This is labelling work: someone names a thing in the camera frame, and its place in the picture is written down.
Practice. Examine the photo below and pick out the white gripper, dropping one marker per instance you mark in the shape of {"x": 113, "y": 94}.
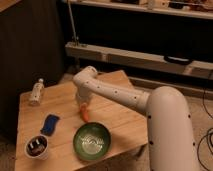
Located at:
{"x": 83, "y": 96}

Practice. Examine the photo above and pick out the orange pepper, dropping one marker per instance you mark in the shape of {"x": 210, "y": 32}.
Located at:
{"x": 84, "y": 112}

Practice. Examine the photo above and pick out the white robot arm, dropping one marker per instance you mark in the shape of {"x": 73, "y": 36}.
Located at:
{"x": 170, "y": 131}

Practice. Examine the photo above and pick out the blue sponge cloth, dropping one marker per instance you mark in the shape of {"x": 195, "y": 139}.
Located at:
{"x": 49, "y": 125}

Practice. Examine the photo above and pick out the green bowl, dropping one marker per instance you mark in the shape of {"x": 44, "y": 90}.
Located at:
{"x": 92, "y": 141}

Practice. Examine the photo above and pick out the wooden table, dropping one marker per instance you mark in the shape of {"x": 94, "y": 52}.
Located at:
{"x": 128, "y": 130}

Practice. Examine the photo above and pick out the white cup with contents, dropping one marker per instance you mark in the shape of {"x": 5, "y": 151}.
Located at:
{"x": 37, "y": 148}

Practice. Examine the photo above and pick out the long wooden shelf beam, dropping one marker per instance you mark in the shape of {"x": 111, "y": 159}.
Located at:
{"x": 137, "y": 60}

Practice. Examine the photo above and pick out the metal stand pole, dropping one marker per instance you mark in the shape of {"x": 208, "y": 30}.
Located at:
{"x": 75, "y": 37}

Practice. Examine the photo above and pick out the black handle on beam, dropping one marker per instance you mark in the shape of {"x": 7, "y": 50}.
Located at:
{"x": 180, "y": 61}

